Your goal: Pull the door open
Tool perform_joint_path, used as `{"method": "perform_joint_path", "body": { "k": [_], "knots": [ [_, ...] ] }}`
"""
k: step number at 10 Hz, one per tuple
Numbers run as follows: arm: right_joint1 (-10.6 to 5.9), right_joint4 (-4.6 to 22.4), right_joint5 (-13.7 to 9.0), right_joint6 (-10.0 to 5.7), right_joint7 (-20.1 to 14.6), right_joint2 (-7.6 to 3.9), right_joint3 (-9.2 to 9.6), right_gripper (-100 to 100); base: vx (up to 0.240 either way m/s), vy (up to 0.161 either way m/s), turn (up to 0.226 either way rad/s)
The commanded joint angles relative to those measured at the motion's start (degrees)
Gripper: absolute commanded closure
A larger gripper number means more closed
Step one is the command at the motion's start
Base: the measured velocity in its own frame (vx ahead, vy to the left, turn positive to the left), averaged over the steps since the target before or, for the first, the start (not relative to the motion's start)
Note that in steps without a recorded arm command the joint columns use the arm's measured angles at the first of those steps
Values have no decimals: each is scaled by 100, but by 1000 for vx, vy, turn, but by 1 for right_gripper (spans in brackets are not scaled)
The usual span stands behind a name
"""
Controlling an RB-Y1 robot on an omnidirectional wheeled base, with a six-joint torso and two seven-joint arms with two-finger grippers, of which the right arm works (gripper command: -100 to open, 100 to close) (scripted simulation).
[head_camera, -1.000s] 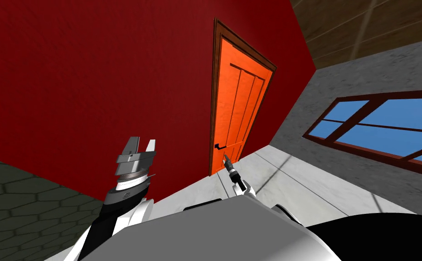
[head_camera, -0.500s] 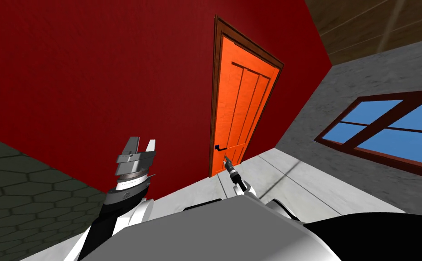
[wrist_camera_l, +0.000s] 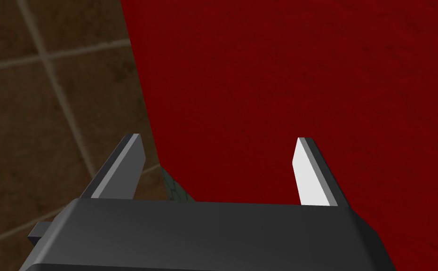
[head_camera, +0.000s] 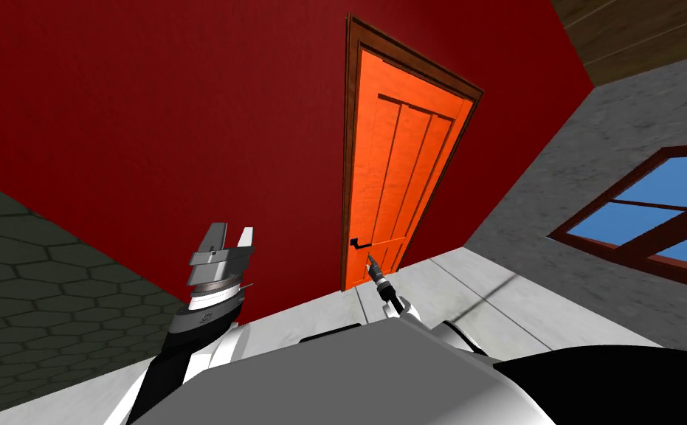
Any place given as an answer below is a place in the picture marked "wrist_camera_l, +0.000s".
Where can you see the red flat panel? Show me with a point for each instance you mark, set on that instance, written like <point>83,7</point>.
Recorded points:
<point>279,82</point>

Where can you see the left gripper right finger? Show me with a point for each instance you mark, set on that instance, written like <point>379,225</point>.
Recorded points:
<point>311,180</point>

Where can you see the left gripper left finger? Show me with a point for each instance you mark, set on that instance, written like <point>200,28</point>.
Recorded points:
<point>119,177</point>

